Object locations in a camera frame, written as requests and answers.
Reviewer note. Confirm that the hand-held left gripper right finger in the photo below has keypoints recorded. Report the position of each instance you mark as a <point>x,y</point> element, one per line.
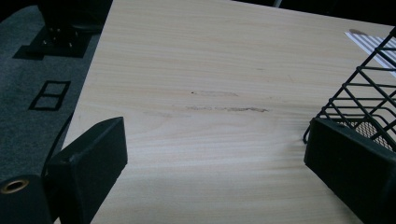
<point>351,165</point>

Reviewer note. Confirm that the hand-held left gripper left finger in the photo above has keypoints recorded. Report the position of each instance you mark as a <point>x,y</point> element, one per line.
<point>90,161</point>

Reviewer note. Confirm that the striped woven placemat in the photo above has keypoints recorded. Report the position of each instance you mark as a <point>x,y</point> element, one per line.
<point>370,42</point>

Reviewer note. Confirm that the black stand base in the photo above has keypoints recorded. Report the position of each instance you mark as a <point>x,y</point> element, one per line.
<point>65,34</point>

